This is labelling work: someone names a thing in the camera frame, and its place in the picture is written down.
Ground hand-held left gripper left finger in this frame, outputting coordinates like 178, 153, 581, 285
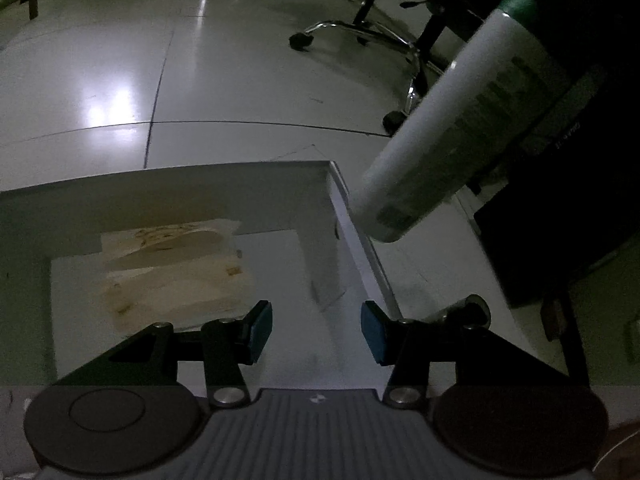
55, 301, 273, 408

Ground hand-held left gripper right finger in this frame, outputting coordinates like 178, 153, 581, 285
361, 295, 583, 407

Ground white bottle with green cap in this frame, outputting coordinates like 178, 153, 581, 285
350, 0, 616, 244

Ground white cardboard box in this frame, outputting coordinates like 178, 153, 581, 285
0, 160, 401, 392

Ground beige paper packet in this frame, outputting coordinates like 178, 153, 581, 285
101, 252, 259, 334

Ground black box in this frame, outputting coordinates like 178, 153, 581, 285
472, 175, 640, 309

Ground beige printed paper card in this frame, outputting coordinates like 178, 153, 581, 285
100, 219, 242, 275

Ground black office chair chrome base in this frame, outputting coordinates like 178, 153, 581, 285
289, 0, 483, 136

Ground thin white cable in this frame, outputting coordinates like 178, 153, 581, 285
594, 422, 640, 473

